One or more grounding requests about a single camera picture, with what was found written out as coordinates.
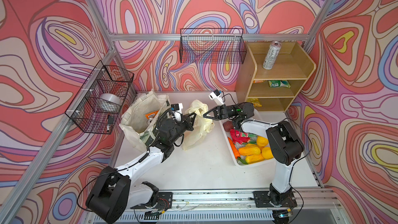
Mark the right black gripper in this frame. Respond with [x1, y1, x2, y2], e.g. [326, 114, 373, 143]
[203, 104, 238, 121]

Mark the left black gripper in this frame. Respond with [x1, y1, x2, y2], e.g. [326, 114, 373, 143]
[167, 112, 196, 146]

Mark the cream plastic grocery bag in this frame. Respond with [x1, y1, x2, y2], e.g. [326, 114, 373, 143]
[182, 100, 214, 151]

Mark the white perforated plastic basket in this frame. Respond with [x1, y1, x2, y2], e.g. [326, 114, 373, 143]
[219, 120, 276, 169]

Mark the orange Fox's candy bag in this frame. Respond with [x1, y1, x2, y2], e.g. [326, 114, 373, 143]
[145, 111, 159, 120]

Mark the leaf print canvas tote bag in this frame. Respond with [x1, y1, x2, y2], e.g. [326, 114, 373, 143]
[119, 90, 169, 152]

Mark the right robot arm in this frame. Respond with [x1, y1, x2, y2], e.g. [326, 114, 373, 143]
[203, 102, 305, 207]

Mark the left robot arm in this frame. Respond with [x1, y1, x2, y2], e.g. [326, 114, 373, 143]
[82, 110, 196, 224]

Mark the toy dark red fruit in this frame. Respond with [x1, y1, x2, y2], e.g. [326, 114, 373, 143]
[222, 121, 234, 132]

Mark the yellow chips packet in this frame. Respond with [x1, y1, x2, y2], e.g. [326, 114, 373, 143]
[247, 98, 262, 107]

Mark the toy carrot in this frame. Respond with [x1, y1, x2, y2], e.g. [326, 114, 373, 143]
[228, 138, 240, 160]

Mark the toy yellow corn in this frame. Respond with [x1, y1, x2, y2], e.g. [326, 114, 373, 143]
[238, 145, 261, 156]

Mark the toy yellow lemon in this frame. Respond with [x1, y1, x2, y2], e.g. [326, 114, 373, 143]
[256, 136, 269, 147]

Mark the wooden shelf unit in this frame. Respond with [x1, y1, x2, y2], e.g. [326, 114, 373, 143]
[235, 42, 316, 112]

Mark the green snack packet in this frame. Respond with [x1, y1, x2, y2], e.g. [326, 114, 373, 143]
[268, 80, 291, 88]

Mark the white tape roll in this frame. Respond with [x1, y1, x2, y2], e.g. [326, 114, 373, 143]
[98, 93, 122, 113]

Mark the black wire basket back wall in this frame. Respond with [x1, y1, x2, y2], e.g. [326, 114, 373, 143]
[179, 27, 247, 64]

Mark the black wire basket wall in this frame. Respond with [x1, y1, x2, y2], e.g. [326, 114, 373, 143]
[179, 27, 247, 64]
[65, 61, 134, 134]

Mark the black wire basket left wall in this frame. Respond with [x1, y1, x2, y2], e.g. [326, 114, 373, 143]
[65, 61, 134, 134]

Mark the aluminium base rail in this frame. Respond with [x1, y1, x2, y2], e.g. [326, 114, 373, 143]
[77, 188, 346, 224]

